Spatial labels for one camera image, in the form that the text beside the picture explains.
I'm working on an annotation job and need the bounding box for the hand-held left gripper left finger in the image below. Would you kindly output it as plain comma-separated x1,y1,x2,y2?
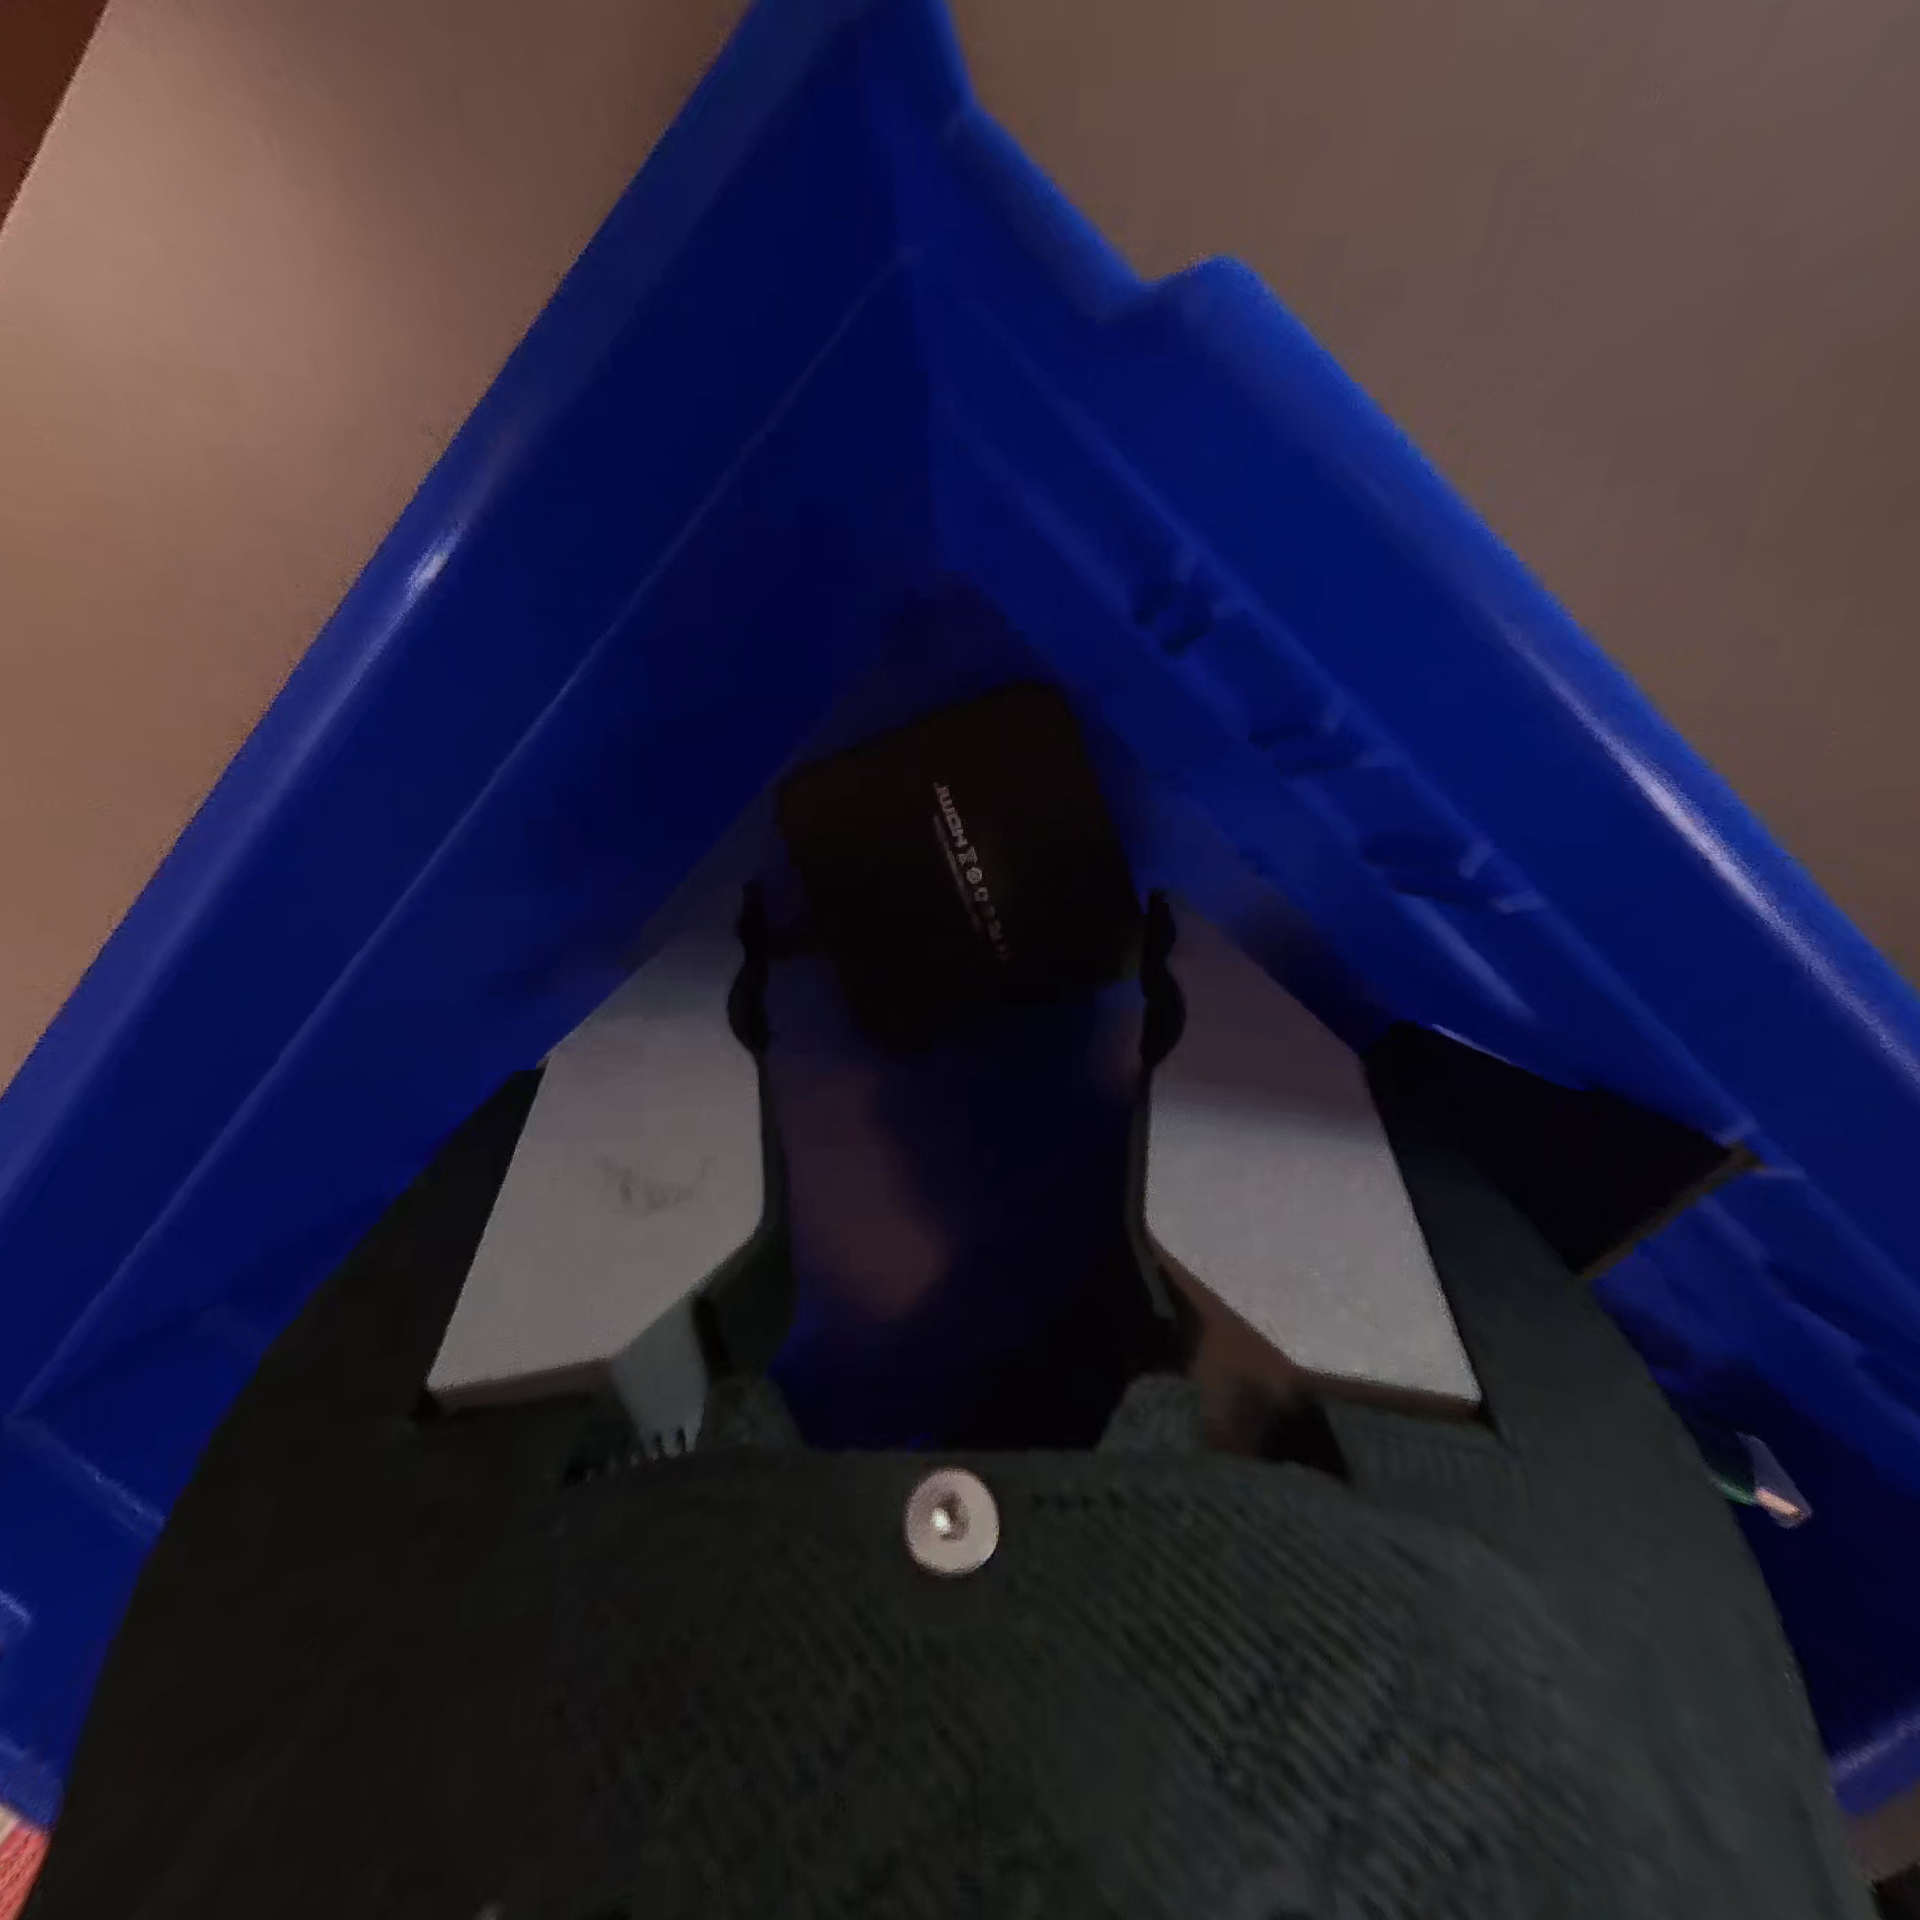
422,883,788,1442

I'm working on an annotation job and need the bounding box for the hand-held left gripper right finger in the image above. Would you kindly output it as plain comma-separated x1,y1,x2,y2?
1125,890,1488,1442

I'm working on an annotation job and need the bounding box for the small black hub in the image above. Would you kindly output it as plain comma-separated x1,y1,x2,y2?
772,680,1145,1057

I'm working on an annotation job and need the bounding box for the blue storage bin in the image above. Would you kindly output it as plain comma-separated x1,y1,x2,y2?
0,0,1920,1840

